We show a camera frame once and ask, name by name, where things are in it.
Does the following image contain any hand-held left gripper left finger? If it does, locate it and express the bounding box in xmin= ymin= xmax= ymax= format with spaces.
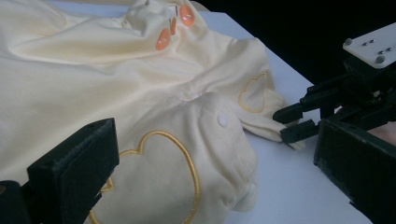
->
xmin=19 ymin=118 xmax=120 ymax=224

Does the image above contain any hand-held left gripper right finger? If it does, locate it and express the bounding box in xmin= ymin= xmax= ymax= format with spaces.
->
xmin=313 ymin=119 xmax=396 ymax=224

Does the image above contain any cream baby garment with hearts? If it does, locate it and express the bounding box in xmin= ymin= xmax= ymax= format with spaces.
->
xmin=0 ymin=0 xmax=307 ymax=224

